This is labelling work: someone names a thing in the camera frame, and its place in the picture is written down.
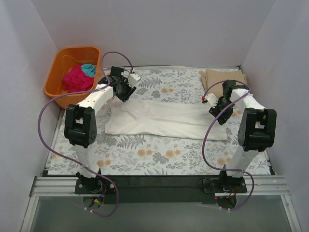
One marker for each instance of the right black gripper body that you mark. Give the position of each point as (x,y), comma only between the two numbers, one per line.
(219,115)

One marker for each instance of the white t shirt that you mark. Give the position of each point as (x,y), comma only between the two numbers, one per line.
(167,119)

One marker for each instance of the orange plastic basket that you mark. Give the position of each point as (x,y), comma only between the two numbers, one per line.
(63,62)

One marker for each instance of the crumpled magenta shirt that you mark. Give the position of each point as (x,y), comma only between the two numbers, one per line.
(76,81)

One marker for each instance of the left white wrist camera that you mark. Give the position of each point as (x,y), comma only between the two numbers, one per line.
(133,79)

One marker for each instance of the folded beige shirt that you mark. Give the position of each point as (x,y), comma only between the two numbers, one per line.
(210,77)

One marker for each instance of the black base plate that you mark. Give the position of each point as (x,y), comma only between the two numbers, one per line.
(159,188)

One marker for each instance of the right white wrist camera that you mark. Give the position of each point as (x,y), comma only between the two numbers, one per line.
(210,99)

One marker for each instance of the floral patterned table mat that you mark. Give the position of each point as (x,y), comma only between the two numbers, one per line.
(155,155)

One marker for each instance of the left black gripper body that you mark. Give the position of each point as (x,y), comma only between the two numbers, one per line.
(125,94)

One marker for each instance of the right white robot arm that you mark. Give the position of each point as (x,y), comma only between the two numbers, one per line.
(256,132)

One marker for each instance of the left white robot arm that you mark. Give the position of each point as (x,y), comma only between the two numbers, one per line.
(81,126)

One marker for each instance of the crumpled teal shirt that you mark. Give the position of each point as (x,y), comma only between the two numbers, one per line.
(89,70)

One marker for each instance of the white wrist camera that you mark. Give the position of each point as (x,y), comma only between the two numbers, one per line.
(210,99)
(133,79)

